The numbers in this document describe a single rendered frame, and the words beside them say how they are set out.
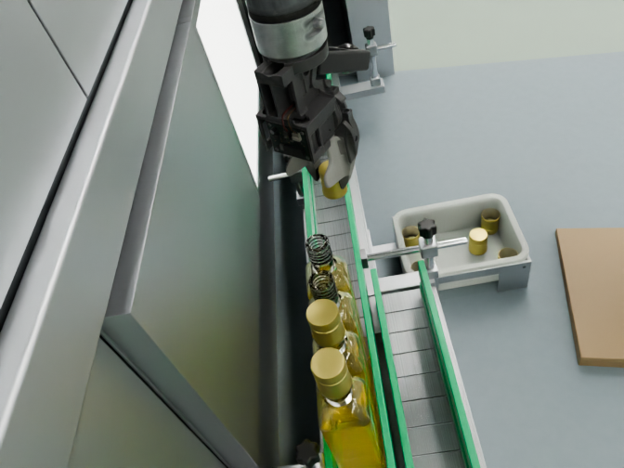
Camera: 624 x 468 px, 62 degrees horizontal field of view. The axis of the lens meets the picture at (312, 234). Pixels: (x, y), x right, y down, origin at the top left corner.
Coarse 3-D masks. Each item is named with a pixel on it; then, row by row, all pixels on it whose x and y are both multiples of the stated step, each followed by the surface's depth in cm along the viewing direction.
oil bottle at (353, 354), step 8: (344, 336) 59; (352, 336) 60; (312, 344) 61; (352, 344) 59; (360, 344) 63; (344, 352) 58; (352, 352) 58; (360, 352) 60; (352, 360) 58; (360, 360) 58; (352, 368) 58; (360, 368) 58; (360, 376) 59; (368, 376) 66; (368, 384) 62; (376, 408) 73; (376, 416) 68
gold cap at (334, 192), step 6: (324, 162) 71; (318, 168) 70; (324, 168) 70; (324, 174) 69; (324, 186) 71; (336, 186) 70; (324, 192) 72; (330, 192) 71; (336, 192) 71; (342, 192) 72; (330, 198) 72; (336, 198) 72
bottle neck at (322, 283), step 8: (320, 272) 60; (328, 272) 59; (312, 280) 59; (320, 280) 61; (328, 280) 60; (312, 288) 58; (320, 288) 58; (328, 288) 58; (336, 288) 60; (320, 296) 59; (328, 296) 59; (336, 296) 60; (336, 304) 61
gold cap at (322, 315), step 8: (312, 304) 54; (320, 304) 54; (328, 304) 54; (312, 312) 54; (320, 312) 54; (328, 312) 53; (336, 312) 53; (312, 320) 53; (320, 320) 53; (328, 320) 53; (336, 320) 53; (312, 328) 54; (320, 328) 53; (328, 328) 53; (336, 328) 54; (320, 336) 54; (328, 336) 54; (336, 336) 55; (320, 344) 56; (328, 344) 55; (336, 344) 55
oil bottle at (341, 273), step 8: (336, 256) 68; (336, 264) 66; (344, 264) 68; (312, 272) 66; (336, 272) 66; (344, 272) 66; (336, 280) 65; (344, 280) 66; (344, 288) 66; (352, 288) 72; (312, 296) 66; (352, 296) 68; (360, 320) 79; (360, 328) 74
